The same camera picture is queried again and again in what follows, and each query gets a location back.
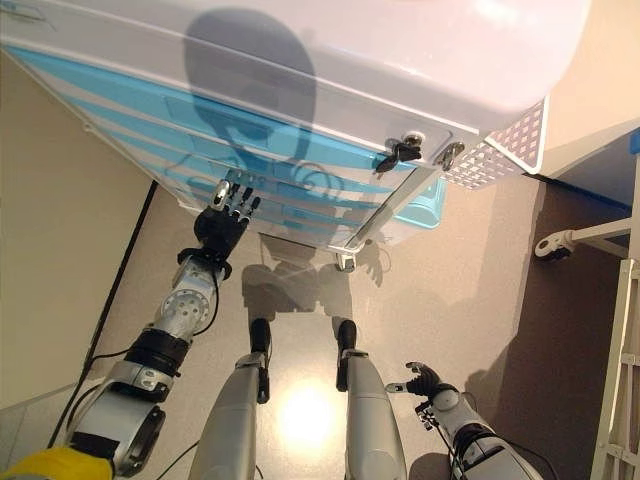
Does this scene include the deep blue fronted cart drawer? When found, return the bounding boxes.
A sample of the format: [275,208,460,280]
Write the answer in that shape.
[134,154,376,226]

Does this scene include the black keys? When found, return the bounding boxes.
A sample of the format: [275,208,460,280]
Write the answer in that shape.
[375,137,424,174]

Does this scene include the silver latch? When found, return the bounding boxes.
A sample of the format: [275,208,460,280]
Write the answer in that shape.
[434,142,466,171]

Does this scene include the grey robot right leg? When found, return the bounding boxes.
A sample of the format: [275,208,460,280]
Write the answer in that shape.
[333,319,409,480]

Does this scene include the white medical cart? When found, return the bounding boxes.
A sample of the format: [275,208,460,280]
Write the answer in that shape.
[0,0,594,274]

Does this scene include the white perforated basket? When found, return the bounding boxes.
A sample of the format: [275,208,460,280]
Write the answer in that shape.
[442,94,551,191]

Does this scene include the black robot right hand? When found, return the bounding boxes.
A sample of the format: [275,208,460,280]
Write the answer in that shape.
[385,360,444,399]

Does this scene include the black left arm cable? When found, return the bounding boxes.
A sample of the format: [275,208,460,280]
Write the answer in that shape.
[47,349,134,446]

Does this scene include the grey robot leg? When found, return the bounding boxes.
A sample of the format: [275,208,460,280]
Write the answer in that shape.
[189,317,274,480]
[333,319,409,480]

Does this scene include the grey robot left leg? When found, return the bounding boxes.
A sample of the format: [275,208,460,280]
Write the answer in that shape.
[189,317,274,480]

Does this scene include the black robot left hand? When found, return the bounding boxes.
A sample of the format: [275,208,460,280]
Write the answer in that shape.
[193,179,262,264]

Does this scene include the yellow foam shoulder pad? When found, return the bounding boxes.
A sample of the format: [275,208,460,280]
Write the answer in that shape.
[0,444,115,480]

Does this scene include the white hospital bed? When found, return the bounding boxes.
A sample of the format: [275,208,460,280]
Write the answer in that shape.
[547,134,640,254]

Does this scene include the light blue waste bin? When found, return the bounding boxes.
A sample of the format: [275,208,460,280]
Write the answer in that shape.
[389,177,449,234]

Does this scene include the white slatted rail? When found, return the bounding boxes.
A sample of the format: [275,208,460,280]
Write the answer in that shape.
[597,257,640,480]

